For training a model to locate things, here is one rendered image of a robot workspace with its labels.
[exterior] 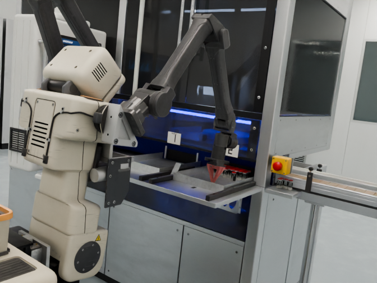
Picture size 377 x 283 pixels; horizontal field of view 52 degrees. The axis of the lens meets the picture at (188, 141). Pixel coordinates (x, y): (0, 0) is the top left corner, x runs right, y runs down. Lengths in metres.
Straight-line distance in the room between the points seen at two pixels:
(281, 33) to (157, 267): 1.38
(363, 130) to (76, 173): 5.44
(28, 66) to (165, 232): 1.09
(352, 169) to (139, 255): 4.60
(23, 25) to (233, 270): 1.53
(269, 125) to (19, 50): 1.22
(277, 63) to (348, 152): 4.72
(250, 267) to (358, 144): 4.63
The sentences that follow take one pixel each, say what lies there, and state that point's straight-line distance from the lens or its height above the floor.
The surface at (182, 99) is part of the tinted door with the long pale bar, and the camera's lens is 2.01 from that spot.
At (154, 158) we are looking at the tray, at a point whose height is 0.89.
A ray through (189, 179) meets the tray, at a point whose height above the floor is 0.90.
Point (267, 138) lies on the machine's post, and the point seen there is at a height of 1.10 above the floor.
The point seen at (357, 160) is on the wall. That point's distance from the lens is 6.38.
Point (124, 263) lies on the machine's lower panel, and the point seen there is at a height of 0.22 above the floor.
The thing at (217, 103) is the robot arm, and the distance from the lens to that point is 1.55.
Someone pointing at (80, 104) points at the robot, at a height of 1.22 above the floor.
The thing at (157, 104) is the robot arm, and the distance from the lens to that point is 1.16.
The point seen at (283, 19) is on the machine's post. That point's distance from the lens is 1.79.
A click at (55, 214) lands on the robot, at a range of 1.30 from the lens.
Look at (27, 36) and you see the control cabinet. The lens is 2.02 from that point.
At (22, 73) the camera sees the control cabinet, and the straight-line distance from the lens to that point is 2.04.
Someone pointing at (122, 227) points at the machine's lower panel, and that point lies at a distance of 2.38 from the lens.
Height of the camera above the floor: 1.30
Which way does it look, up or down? 8 degrees down
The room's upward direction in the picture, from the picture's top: 6 degrees clockwise
